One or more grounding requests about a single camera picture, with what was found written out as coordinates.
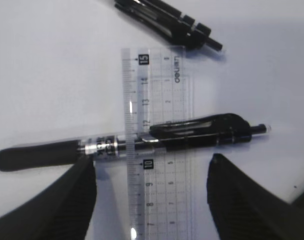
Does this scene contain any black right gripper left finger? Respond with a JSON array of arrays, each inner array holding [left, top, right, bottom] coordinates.
[[0, 157, 97, 240]]

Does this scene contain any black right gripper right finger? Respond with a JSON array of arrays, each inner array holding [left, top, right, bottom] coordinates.
[[206, 153, 304, 240]]

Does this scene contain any clear plastic ruler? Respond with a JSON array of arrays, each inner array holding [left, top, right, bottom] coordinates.
[[121, 46, 192, 240]]

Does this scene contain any black pen across ruler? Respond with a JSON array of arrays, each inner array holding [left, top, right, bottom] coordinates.
[[0, 113, 271, 172]]

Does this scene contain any black pen lower left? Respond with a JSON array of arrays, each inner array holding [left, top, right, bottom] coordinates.
[[114, 0, 223, 52]]

